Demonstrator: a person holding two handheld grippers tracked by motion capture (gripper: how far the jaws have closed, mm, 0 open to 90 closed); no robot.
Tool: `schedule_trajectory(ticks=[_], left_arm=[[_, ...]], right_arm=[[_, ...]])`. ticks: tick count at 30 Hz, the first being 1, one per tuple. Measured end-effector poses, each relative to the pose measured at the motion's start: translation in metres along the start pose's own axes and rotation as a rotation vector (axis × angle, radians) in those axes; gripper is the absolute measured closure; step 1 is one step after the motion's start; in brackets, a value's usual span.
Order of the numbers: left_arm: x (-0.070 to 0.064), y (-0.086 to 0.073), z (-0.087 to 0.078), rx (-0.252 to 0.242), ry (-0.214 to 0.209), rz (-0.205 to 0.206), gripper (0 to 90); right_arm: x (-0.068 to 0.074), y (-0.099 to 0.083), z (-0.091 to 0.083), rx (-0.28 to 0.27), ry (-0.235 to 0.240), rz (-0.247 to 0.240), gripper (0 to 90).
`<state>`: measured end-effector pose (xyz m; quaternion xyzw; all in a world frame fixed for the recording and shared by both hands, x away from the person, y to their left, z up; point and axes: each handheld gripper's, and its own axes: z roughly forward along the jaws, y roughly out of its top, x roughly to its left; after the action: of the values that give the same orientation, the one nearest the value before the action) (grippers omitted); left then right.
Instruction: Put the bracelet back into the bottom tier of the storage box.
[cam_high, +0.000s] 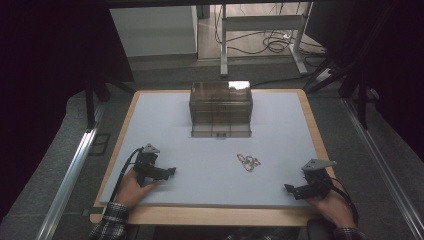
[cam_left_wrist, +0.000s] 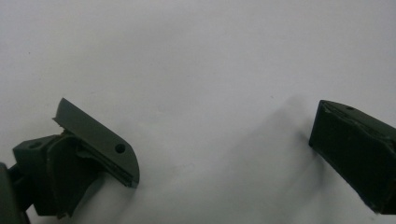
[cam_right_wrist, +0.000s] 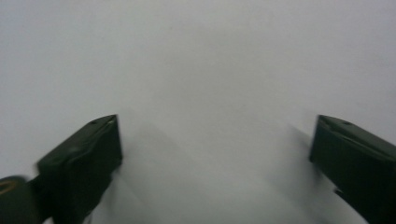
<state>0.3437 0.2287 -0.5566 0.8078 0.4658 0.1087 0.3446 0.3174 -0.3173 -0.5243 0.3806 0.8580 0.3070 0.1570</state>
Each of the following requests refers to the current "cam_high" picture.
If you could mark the black floor grille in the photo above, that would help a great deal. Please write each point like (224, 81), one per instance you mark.
(100, 144)

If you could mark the person's left hand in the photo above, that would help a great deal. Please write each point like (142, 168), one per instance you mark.
(133, 191)

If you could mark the clear drawer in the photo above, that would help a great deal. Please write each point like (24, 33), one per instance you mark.
(220, 130)

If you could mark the white table mat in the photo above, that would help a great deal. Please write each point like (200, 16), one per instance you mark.
(206, 173)

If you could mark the aluminium floor rail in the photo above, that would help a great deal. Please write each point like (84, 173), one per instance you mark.
(70, 180)
(383, 166)

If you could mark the white cabinet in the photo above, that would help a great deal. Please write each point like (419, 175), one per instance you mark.
(156, 31)

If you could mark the black stand legs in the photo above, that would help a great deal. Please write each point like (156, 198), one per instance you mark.
(95, 90)
(353, 80)

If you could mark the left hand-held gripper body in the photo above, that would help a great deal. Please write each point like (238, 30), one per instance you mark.
(146, 163)

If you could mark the black chair armrest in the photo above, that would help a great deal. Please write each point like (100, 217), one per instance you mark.
(319, 230)

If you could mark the white power strip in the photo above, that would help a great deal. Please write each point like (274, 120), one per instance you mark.
(322, 75)

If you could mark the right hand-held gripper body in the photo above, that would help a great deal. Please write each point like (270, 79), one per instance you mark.
(318, 176)

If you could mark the clear smoky drawer box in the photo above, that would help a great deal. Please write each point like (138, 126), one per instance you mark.
(220, 103)

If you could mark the person's right hand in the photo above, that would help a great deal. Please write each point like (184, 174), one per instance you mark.
(333, 210)

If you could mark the white metal desk frame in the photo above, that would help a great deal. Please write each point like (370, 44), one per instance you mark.
(260, 23)

